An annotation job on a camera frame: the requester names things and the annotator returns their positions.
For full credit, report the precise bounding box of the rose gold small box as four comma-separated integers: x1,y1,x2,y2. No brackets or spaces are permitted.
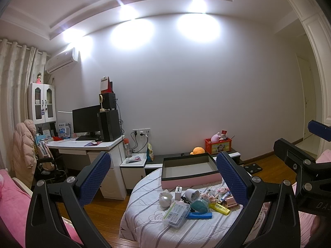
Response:
225,196,238,209

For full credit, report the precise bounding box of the yellow highlighter pen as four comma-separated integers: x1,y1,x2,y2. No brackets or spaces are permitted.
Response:
209,203,231,216

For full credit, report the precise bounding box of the pink doll figure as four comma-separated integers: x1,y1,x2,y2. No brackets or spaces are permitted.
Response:
201,189,219,204

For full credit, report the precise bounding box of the white mini hair dryer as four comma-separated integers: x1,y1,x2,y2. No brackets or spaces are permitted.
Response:
185,188,200,202

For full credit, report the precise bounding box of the clear plastic card box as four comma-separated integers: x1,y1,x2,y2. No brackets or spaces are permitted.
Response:
162,201,191,229

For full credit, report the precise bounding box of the white power adapter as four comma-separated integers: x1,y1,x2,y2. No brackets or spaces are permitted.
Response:
174,186,182,201

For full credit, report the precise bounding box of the white fluffy ball toy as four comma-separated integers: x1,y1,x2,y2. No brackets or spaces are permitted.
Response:
159,189,173,209

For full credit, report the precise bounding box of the black hair clip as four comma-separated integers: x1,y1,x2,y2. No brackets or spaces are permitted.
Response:
181,196,191,204

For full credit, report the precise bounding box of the pink bed quilt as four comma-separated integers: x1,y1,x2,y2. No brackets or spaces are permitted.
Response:
0,168,84,248

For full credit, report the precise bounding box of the black bathroom scale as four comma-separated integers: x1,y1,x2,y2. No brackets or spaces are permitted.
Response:
243,163,263,175

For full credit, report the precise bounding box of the white door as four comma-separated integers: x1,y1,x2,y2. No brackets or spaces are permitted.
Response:
297,55,317,139

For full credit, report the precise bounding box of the red toy storage box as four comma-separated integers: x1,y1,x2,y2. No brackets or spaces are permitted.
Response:
205,138,232,155

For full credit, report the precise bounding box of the white computer desk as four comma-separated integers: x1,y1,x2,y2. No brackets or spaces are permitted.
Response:
47,136,127,200

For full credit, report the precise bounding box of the striped white table cover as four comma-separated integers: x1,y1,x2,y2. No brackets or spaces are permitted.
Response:
119,170,243,247

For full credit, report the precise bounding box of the blue highlighter pen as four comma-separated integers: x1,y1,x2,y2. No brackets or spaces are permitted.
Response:
186,212,212,219

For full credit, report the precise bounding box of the orange octopus plush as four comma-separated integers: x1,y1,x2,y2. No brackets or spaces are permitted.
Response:
190,147,205,155

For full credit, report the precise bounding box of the white bedside drawer unit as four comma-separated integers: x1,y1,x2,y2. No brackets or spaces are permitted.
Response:
120,153,146,190

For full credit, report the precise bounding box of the black computer monitor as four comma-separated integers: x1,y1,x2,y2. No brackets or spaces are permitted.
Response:
72,105,100,141

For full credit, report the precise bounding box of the red-capped water bottle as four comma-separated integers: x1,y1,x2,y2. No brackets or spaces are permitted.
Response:
124,138,132,158

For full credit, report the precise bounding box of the white glass-door cabinet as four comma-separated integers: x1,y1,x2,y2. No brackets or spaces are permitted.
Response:
28,83,57,125

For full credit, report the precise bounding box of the pink black storage box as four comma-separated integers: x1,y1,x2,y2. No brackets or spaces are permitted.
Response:
161,153,222,189

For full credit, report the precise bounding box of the yellow blue snack bag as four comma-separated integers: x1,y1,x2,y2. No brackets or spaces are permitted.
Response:
146,143,154,162

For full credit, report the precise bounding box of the low white black bench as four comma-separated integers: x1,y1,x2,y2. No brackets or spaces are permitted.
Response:
144,149,243,175

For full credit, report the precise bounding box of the black speaker box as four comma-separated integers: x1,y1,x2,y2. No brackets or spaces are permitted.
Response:
99,92,117,110

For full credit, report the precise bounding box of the small doll figurine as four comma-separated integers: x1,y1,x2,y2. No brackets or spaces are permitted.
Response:
36,72,42,84

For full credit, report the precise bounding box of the red desk calendar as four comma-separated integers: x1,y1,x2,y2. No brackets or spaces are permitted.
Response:
100,77,113,94

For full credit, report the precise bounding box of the beige curtain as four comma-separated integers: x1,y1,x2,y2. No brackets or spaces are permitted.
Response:
0,39,48,170

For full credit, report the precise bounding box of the white air conditioner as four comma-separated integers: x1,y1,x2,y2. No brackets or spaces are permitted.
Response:
46,48,79,74

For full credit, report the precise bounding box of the white wall power strip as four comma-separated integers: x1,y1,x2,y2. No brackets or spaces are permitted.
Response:
132,128,150,136

